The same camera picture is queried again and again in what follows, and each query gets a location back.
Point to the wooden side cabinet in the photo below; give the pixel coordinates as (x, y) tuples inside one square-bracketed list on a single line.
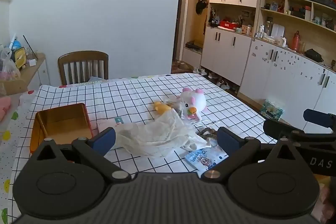
[(29, 71)]

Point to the blue globe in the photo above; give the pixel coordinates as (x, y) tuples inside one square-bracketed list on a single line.
[(16, 43)]

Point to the pink cloth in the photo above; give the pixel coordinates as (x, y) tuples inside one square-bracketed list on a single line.
[(4, 108)]

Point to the red metal tin box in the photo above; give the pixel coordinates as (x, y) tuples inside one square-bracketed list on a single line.
[(60, 129)]

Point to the yellow plush toy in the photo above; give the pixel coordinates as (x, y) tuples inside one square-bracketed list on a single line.
[(161, 107)]

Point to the white shoes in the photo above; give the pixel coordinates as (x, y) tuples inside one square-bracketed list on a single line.
[(199, 71)]

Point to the light blue cloth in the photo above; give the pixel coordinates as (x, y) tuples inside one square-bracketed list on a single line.
[(95, 79)]

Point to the white lower cabinet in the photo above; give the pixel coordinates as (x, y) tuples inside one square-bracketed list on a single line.
[(225, 56)]

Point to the printed picture box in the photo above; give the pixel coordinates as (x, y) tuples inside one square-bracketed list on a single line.
[(272, 109)]

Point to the black checked white tablecloth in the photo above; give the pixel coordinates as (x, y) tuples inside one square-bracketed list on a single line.
[(131, 92)]

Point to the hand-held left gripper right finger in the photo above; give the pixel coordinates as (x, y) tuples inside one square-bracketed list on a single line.
[(228, 141)]

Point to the white pink plush toy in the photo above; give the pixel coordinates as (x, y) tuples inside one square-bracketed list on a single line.
[(194, 102)]

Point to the red water bottle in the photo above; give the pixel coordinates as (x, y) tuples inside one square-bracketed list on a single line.
[(296, 41)]

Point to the grey fur pompom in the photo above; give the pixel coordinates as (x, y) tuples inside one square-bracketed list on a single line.
[(174, 106)]

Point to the grey sneakers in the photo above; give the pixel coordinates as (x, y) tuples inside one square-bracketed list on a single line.
[(223, 84)]

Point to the long curved white cabinet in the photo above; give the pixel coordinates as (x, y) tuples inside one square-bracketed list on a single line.
[(288, 77)]

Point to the clear bag of pink things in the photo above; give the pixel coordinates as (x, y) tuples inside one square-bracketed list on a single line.
[(9, 70)]

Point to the black pouch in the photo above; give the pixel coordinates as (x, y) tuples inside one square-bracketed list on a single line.
[(313, 55)]

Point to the black hanging bag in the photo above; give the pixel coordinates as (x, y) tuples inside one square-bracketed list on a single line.
[(201, 5)]

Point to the blue printed plastic bag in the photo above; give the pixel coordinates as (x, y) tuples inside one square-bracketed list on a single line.
[(199, 159)]

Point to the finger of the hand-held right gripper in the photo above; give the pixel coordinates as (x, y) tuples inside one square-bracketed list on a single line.
[(319, 117), (281, 129)]

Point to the white tissue pack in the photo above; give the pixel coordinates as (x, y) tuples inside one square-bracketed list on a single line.
[(110, 122)]

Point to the yellow tissue box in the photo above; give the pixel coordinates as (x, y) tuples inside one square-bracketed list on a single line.
[(19, 57)]

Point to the dark wooden chair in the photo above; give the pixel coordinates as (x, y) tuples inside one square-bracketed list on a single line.
[(82, 56)]

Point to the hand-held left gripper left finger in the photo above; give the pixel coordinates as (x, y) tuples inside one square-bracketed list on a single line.
[(105, 138)]

